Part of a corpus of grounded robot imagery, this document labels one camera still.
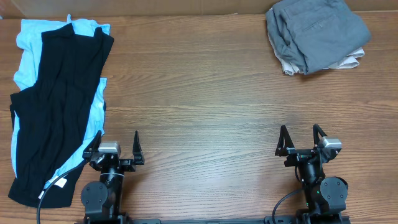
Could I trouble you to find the black garment under pile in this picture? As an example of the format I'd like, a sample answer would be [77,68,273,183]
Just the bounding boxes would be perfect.
[8,101,106,208]

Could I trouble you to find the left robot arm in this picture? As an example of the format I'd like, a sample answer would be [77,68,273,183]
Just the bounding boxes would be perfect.
[81,131,145,223]

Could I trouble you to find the folded grey trousers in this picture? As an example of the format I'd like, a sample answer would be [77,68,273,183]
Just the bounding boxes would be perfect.
[266,0,372,75]

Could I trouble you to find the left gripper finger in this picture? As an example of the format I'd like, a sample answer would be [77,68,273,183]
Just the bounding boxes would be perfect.
[132,131,145,165]
[82,131,102,159]

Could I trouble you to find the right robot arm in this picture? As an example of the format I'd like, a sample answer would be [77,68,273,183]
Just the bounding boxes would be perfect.
[271,124,350,223]

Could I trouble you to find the folded white garment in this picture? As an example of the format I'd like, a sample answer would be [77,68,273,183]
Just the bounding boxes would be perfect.
[267,7,366,77]

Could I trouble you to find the light blue t-shirt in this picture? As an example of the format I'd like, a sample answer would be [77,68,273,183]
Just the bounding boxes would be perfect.
[14,16,111,188]

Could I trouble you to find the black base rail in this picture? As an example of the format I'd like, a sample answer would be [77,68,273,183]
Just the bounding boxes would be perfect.
[74,215,351,224]

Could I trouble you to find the black t-shirt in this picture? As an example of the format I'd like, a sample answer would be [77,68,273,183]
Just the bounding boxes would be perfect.
[11,24,114,190]

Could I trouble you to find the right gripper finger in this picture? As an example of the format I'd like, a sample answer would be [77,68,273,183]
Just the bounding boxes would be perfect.
[313,124,327,146]
[275,125,295,156]

